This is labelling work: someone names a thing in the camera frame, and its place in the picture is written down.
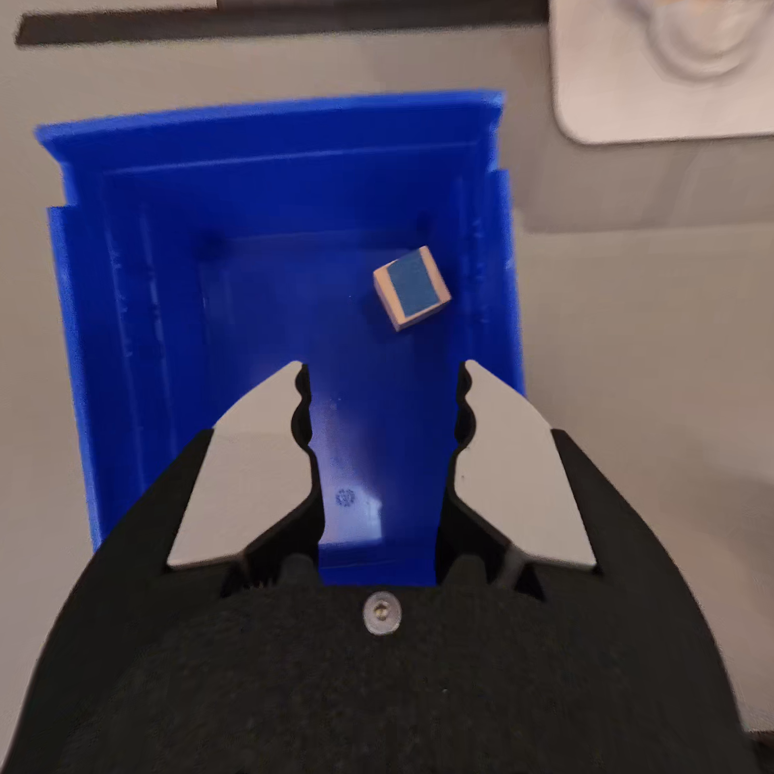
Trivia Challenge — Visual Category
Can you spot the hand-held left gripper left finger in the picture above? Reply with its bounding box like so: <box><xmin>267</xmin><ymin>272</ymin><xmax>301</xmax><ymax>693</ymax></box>
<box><xmin>166</xmin><ymin>361</ymin><xmax>325</xmax><ymax>584</ymax></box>

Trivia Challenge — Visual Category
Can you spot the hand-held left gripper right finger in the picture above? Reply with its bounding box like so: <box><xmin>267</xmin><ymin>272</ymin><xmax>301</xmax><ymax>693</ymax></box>
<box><xmin>440</xmin><ymin>360</ymin><xmax>599</xmax><ymax>592</ymax></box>

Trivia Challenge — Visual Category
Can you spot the blue plastic bin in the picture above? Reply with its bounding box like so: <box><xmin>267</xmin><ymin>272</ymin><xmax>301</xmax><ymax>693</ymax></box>
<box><xmin>34</xmin><ymin>89</ymin><xmax>527</xmax><ymax>589</ymax></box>

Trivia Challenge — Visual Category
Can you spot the wooden cube with blue stripe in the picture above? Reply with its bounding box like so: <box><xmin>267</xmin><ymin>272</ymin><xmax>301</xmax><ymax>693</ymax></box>
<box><xmin>372</xmin><ymin>244</ymin><xmax>453</xmax><ymax>333</ymax></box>

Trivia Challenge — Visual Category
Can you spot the grey desk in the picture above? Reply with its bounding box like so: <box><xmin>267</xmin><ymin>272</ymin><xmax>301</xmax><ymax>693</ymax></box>
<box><xmin>0</xmin><ymin>0</ymin><xmax>774</xmax><ymax>732</ymax></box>

